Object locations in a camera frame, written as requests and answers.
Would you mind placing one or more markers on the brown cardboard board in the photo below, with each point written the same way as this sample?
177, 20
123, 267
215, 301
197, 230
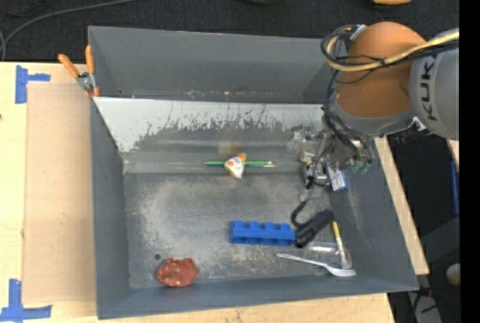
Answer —
56, 183

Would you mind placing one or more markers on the red-brown toy strawberry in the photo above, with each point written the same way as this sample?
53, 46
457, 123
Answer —
176, 272

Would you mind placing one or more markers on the grey metal bin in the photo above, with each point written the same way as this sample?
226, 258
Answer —
210, 201

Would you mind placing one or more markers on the blue toy brick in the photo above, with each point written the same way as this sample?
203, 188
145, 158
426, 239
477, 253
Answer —
262, 233

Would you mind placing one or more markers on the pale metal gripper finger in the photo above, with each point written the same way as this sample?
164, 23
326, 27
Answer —
304, 139
315, 176

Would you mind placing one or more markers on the white and orange toy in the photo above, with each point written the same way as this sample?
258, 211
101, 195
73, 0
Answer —
234, 166

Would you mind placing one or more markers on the green pencil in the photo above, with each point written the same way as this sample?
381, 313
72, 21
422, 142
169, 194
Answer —
213, 163

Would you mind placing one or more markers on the clear plastic cup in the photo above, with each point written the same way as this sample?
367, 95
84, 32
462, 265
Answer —
325, 252

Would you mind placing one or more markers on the white plastic fork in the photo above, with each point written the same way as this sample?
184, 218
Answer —
318, 263

